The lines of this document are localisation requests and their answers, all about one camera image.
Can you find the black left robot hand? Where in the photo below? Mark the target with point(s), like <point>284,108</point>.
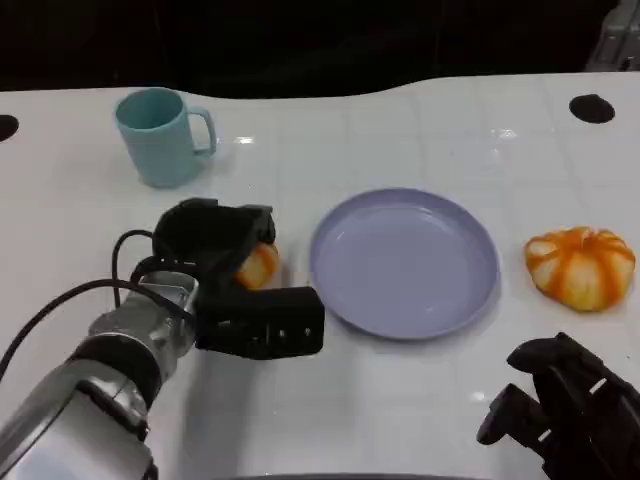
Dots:
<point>200,235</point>

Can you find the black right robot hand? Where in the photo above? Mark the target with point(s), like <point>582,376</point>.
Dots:
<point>585,420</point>

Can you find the orange and white bread roll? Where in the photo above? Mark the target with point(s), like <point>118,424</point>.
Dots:
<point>580,272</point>
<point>260,267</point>

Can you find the pale green mug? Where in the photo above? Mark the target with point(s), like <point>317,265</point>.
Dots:
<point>160,152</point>

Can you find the lilac plate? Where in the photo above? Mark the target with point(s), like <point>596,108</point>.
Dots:
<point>405,265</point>

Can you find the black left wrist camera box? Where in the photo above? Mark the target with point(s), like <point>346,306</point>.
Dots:
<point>265,325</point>

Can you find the grey metal frame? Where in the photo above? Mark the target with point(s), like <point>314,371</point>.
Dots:
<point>617,42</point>

